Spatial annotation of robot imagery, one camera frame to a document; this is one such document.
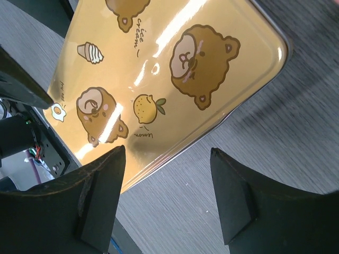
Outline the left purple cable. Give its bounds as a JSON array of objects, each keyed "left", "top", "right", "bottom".
[{"left": 26, "top": 148, "right": 43, "bottom": 186}]

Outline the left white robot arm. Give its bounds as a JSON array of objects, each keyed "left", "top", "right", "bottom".
[{"left": 1, "top": 48, "right": 53, "bottom": 159}]

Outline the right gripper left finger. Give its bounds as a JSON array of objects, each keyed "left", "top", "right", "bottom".
[{"left": 1, "top": 146, "right": 126, "bottom": 253}]

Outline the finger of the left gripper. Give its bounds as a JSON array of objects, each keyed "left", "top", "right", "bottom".
[{"left": 1, "top": 48, "right": 53, "bottom": 109}]

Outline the silver tin lid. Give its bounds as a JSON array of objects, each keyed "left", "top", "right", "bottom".
[{"left": 44, "top": 1, "right": 290, "bottom": 191}]

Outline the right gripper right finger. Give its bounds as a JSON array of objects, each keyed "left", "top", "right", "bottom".
[{"left": 210, "top": 148, "right": 338, "bottom": 253}]

